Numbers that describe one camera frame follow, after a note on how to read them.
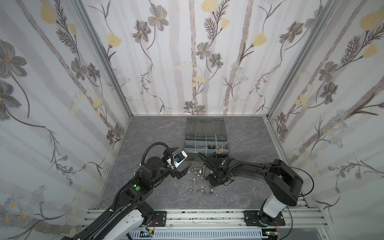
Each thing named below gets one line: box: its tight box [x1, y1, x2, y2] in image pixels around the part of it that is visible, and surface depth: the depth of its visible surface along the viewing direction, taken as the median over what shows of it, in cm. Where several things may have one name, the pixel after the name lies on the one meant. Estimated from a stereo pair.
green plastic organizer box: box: [184, 117, 229, 161], surface depth 107 cm
